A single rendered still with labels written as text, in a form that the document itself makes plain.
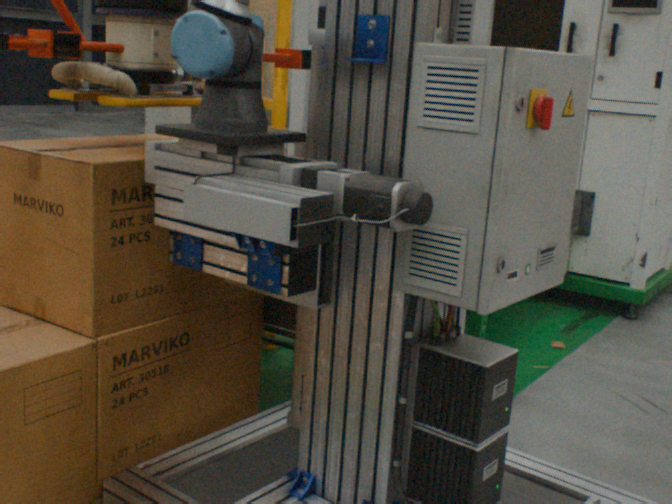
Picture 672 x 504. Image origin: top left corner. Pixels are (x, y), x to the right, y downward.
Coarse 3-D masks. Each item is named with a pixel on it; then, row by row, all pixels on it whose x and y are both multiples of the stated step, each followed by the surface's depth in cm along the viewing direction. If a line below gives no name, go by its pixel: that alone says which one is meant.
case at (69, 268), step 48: (0, 144) 196; (48, 144) 201; (96, 144) 207; (144, 144) 214; (0, 192) 198; (48, 192) 187; (96, 192) 178; (144, 192) 189; (0, 240) 201; (48, 240) 189; (96, 240) 181; (144, 240) 192; (0, 288) 204; (48, 288) 192; (96, 288) 183; (144, 288) 195; (192, 288) 208; (240, 288) 223; (96, 336) 186
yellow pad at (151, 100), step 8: (144, 88) 195; (192, 88) 207; (104, 96) 191; (112, 96) 192; (120, 96) 191; (128, 96) 189; (136, 96) 191; (144, 96) 192; (152, 96) 194; (160, 96) 196; (168, 96) 198; (176, 96) 200; (184, 96) 202; (192, 96) 205; (200, 96) 207; (104, 104) 191; (112, 104) 189; (120, 104) 188; (128, 104) 187; (136, 104) 189; (144, 104) 191; (152, 104) 193; (160, 104) 195; (168, 104) 197; (176, 104) 199; (184, 104) 201; (192, 104) 203
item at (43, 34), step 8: (32, 32) 183; (40, 32) 182; (48, 32) 180; (64, 32) 188; (72, 32) 187; (48, 40) 180; (56, 40) 180; (64, 40) 182; (72, 40) 183; (80, 40) 185; (48, 48) 181; (56, 48) 181; (64, 48) 183; (72, 48) 185; (80, 48) 186; (32, 56) 185; (40, 56) 183; (48, 56) 181; (56, 56) 181; (64, 56) 183; (72, 56) 184; (80, 56) 186
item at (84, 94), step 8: (88, 80) 207; (64, 88) 203; (80, 88) 205; (88, 88) 207; (96, 88) 207; (104, 88) 211; (112, 88) 213; (56, 96) 201; (64, 96) 199; (72, 96) 198; (80, 96) 199; (88, 96) 201; (96, 96) 203
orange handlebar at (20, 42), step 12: (12, 36) 174; (24, 36) 176; (12, 48) 174; (24, 48) 177; (36, 48) 179; (84, 48) 189; (96, 48) 191; (108, 48) 194; (120, 48) 196; (264, 60) 202; (276, 60) 206; (288, 60) 210
